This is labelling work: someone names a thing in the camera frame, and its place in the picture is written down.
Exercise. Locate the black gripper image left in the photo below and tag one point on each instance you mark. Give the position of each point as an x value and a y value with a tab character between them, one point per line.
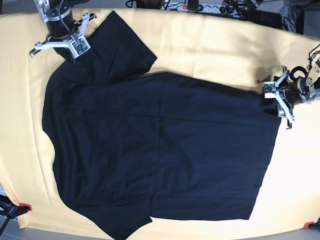
59	33

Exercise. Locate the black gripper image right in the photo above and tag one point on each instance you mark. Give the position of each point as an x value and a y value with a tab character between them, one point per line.
288	94

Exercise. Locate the dark navy T-shirt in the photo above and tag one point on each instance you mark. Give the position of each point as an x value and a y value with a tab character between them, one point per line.
130	146

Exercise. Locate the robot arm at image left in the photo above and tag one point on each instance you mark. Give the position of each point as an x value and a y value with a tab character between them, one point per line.
47	8

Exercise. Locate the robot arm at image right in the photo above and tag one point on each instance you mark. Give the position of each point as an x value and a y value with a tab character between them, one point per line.
312	75

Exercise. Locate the black box on floor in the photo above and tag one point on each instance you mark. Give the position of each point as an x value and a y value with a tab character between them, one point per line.
265	18

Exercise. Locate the white power strip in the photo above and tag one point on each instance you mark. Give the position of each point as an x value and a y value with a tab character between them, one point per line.
202	8

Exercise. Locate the right red black clamp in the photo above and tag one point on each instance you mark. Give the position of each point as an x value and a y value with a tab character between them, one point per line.
312	225

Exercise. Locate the red black clamp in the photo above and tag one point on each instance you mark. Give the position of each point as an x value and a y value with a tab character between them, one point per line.
11	211
312	225

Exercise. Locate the left red black clamp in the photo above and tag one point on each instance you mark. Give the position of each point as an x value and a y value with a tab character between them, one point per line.
11	211

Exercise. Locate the wrist camera board image right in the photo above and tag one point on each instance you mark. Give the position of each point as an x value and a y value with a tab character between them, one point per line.
269	89

